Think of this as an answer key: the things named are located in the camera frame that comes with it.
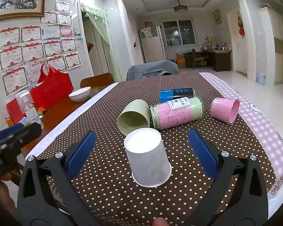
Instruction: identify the brown polka dot tablecloth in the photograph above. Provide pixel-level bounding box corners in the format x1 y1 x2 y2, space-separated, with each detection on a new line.
40 73 275 225

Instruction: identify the grey covered chair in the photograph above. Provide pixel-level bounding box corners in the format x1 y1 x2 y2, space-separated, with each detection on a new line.
126 60 179 81

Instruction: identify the clear spray bottle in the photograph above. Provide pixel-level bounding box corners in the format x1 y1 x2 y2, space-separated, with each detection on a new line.
16 90 44 129

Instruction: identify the ceiling lamp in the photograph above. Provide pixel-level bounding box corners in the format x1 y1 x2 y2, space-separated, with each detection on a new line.
174 0 188 13

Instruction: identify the red felt bag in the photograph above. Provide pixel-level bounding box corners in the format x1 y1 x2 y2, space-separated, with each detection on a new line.
30 64 73 109

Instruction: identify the dark wooden desk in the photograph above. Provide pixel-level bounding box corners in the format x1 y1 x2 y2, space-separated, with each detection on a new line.
184 50 232 72

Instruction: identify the window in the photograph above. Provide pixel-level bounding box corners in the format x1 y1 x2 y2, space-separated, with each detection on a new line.
162 19 197 47

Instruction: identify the white paper cup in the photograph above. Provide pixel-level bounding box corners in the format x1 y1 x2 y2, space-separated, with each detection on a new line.
124 128 172 188

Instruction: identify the left hand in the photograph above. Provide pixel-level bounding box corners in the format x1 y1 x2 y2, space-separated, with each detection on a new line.
0 173 17 217

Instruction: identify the pink and green jar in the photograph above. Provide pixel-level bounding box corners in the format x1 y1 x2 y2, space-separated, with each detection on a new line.
150 97 205 130

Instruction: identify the right hand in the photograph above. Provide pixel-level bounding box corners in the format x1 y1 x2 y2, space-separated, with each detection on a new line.
152 217 169 226

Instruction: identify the white ceramic bowl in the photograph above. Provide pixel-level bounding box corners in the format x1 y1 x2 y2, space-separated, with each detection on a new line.
68 86 91 102

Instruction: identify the blue and black box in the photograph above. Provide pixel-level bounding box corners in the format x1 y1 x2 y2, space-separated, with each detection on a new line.
159 88 195 103

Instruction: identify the small framed picture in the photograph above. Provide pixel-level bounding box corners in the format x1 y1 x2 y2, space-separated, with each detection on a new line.
213 9 222 24

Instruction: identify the blue trash bin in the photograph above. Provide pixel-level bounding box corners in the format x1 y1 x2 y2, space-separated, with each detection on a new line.
256 73 266 86

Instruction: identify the wooden desk chair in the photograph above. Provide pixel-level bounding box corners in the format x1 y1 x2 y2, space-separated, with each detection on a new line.
192 49 205 69

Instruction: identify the pale green cup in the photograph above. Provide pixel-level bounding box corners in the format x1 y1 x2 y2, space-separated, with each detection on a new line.
117 99 150 136

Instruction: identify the orange drink can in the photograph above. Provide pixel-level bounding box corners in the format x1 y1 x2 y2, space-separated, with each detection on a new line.
5 116 15 127

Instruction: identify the white wall cabinet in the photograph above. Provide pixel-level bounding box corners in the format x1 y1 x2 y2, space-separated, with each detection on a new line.
259 7 283 85

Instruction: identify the pink cup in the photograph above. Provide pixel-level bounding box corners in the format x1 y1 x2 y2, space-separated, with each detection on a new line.
210 97 240 124

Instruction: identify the red paper bag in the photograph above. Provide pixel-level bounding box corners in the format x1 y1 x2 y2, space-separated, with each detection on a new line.
6 99 24 124

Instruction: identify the green lace curtain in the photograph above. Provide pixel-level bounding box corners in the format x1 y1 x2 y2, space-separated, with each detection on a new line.
80 3 122 82

